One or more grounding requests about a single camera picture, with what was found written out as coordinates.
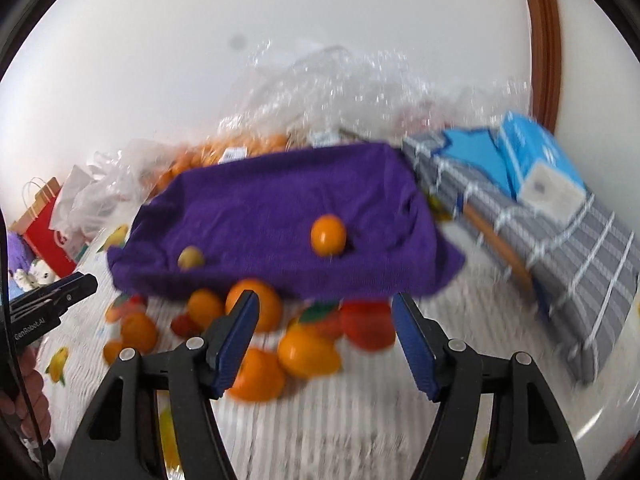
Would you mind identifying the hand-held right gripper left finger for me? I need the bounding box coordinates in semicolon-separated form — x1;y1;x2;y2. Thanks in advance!
60;290;261;480

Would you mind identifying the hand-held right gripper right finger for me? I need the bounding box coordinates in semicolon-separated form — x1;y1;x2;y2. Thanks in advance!
391;292;586;480

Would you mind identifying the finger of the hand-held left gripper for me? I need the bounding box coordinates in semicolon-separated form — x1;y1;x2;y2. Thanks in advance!
7;273;99;317

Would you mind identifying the small red hawthorn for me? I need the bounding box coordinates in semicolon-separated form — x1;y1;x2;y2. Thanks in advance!
171;313;202;338

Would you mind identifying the small yellow plum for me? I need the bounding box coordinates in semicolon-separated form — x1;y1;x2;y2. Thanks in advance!
177;246;206;271

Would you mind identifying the person's left hand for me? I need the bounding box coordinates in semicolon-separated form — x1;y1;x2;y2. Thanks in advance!
11;346;53;443

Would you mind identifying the white plush toy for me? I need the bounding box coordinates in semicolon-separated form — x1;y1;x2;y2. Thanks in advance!
12;259;56;291

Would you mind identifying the red persimmon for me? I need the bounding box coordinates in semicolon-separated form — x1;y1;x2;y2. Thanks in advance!
340;300;398;352

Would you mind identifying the red paper bag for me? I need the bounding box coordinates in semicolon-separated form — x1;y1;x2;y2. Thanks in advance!
10;177;91;279

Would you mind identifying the purple plush toy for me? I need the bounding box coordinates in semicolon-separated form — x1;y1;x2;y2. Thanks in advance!
7;232;32;291

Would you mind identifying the crumpled clear plastic bag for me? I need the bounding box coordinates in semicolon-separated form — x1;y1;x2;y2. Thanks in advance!
52;140;153;241

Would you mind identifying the brown wooden bar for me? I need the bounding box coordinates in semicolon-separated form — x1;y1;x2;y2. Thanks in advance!
462;205;537;297

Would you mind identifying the purple towel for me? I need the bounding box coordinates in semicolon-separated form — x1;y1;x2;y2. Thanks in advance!
106;142;466;301

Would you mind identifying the grey plaid pillow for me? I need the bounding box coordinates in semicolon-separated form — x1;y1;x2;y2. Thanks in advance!
402;132;640;386

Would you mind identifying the clear bag of tangerines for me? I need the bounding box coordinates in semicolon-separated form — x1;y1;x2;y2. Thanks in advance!
145;132;296;196

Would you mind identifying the flat blue packet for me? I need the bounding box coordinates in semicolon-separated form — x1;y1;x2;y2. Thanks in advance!
442;127;512;197

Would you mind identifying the blue packet with white label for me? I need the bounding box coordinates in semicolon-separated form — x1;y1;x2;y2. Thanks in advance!
495;112;587;222

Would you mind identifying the large clear plastic bag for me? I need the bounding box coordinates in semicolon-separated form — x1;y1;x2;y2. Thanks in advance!
220;40;531;161

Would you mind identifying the brown wooden door frame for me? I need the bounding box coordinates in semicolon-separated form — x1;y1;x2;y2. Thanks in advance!
517;0;562;133

